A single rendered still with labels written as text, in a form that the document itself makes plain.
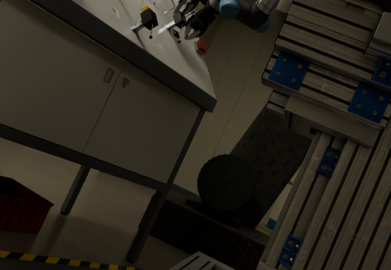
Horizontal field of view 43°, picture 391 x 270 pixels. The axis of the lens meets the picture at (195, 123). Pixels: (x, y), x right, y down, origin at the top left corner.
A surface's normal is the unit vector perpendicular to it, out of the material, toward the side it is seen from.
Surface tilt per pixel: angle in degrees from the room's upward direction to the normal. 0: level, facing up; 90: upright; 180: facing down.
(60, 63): 90
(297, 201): 90
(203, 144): 90
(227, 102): 90
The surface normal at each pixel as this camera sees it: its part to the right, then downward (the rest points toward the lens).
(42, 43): 0.73, 0.29
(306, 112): -0.17, -0.15
